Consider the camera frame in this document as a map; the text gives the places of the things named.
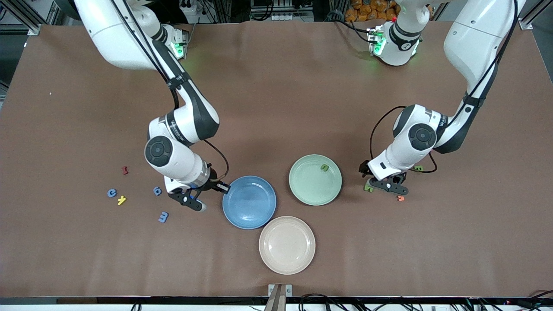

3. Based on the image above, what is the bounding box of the light green round plate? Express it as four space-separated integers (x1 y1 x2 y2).
289 154 343 206

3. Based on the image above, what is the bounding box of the blue round plate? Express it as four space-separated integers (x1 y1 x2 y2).
222 175 277 230

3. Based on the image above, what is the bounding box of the beige round plate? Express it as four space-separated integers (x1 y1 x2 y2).
258 216 316 276

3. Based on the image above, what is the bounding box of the table covering sheet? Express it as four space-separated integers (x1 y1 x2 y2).
0 21 553 299

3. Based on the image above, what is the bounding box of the pile of orange objects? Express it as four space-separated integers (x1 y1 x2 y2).
344 0 400 23

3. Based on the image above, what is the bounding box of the white power strip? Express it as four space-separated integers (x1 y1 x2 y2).
271 12 312 22

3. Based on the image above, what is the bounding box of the white socket strip with plugs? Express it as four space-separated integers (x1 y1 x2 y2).
177 0 203 14

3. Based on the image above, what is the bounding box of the grey metal camera bracket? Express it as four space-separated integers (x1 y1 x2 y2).
268 283 293 311

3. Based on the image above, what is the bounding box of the black looped floor cable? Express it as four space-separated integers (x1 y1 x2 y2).
298 294 346 311

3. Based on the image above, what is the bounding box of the black arm base cable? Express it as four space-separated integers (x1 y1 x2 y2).
326 12 373 44

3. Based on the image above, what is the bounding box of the aluminium frame profile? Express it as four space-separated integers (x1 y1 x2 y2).
518 0 553 31
0 0 65 36

